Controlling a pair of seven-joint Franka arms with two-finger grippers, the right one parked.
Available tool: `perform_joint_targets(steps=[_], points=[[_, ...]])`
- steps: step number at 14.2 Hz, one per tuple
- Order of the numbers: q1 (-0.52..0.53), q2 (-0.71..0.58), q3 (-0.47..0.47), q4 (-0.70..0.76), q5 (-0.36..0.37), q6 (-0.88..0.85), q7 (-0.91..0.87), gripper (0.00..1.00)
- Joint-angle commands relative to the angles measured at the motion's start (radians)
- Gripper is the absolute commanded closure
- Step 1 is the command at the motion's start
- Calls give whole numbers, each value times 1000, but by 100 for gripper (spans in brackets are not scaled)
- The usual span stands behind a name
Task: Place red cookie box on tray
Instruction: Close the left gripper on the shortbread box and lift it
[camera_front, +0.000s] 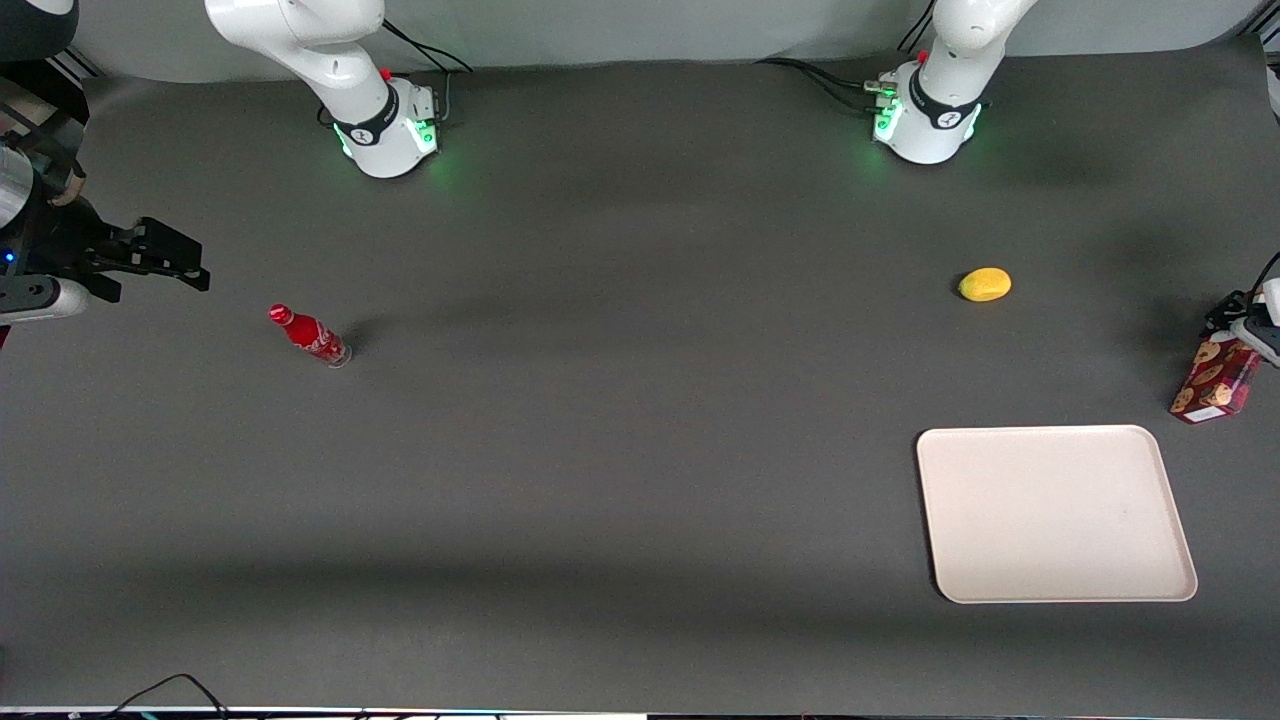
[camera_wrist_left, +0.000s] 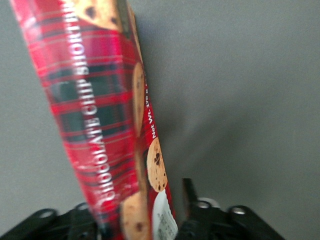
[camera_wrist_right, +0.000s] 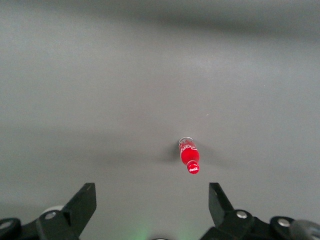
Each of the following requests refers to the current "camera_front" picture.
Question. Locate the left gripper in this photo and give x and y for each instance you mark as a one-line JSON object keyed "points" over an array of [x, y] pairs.
{"points": [[1229, 310]]}

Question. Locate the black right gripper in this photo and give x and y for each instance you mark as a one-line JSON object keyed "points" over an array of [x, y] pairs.
{"points": [[62, 243]]}

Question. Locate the red cookie box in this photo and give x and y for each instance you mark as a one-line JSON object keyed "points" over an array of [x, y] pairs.
{"points": [[1215, 385]]}

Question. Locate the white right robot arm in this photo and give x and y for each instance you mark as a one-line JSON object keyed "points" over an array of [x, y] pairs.
{"points": [[330, 60]]}

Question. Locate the beige plastic tray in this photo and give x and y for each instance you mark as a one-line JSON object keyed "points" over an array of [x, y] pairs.
{"points": [[1050, 515]]}

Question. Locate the red cola bottle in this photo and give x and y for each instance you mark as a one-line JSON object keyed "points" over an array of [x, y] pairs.
{"points": [[308, 335]]}

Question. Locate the yellow lemon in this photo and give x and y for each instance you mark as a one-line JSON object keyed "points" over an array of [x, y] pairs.
{"points": [[985, 284]]}

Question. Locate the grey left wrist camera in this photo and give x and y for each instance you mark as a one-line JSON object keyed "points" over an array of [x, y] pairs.
{"points": [[1260, 338]]}

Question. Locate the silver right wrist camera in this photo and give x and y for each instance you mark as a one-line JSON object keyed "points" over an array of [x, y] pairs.
{"points": [[45, 298]]}

